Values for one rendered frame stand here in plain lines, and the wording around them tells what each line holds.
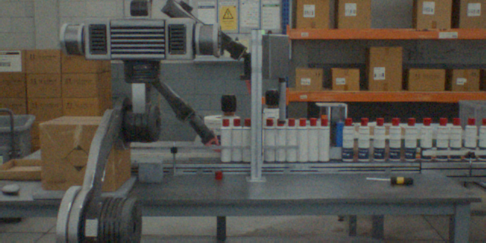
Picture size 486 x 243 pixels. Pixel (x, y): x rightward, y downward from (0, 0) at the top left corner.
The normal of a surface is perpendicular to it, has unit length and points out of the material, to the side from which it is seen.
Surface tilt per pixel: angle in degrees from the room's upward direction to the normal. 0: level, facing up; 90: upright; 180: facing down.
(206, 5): 90
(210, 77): 90
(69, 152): 90
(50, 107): 90
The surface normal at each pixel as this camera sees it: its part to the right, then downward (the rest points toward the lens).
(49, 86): 0.04, 0.11
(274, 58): 0.83, 0.06
